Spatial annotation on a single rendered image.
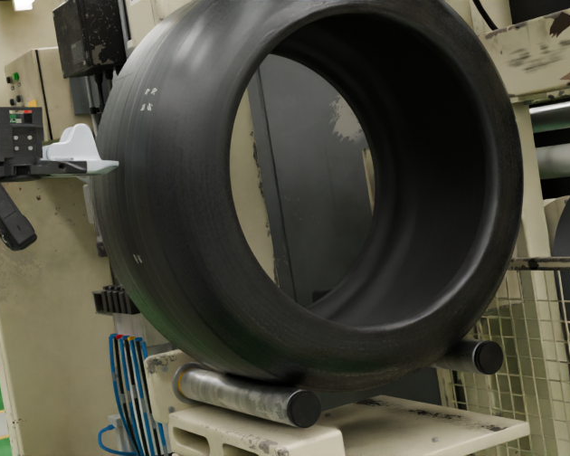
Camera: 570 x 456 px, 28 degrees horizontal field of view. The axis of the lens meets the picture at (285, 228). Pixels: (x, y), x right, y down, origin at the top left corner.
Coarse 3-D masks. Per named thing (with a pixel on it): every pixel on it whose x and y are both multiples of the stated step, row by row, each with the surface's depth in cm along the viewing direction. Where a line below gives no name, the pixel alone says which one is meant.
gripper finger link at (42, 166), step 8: (40, 160) 128; (48, 160) 128; (56, 160) 129; (64, 160) 130; (72, 160) 131; (80, 160) 131; (16, 168) 128; (24, 168) 128; (32, 168) 127; (40, 168) 128; (48, 168) 128; (56, 168) 128; (64, 168) 129; (72, 168) 130; (80, 168) 131
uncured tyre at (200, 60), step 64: (192, 0) 151; (256, 0) 134; (320, 0) 137; (384, 0) 141; (128, 64) 146; (192, 64) 131; (256, 64) 132; (320, 64) 168; (384, 64) 169; (448, 64) 148; (128, 128) 136; (192, 128) 129; (384, 128) 172; (448, 128) 167; (512, 128) 151; (128, 192) 135; (192, 192) 129; (384, 192) 172; (448, 192) 169; (512, 192) 150; (128, 256) 140; (192, 256) 130; (384, 256) 171; (448, 256) 165; (192, 320) 135; (256, 320) 132; (320, 320) 135; (384, 320) 167; (448, 320) 144; (320, 384) 139; (384, 384) 144
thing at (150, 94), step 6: (150, 84) 133; (156, 84) 133; (150, 90) 133; (156, 90) 132; (144, 96) 134; (150, 96) 133; (156, 96) 132; (144, 102) 133; (150, 102) 132; (144, 108) 133; (150, 108) 132; (144, 114) 132
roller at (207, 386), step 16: (192, 368) 164; (192, 384) 160; (208, 384) 155; (224, 384) 151; (240, 384) 147; (256, 384) 144; (272, 384) 142; (208, 400) 155; (224, 400) 150; (240, 400) 146; (256, 400) 141; (272, 400) 138; (288, 400) 135; (304, 400) 135; (272, 416) 138; (288, 416) 134; (304, 416) 135
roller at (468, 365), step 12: (456, 348) 151; (468, 348) 149; (480, 348) 147; (492, 348) 148; (444, 360) 153; (456, 360) 151; (468, 360) 148; (480, 360) 147; (492, 360) 148; (468, 372) 151; (480, 372) 148; (492, 372) 148
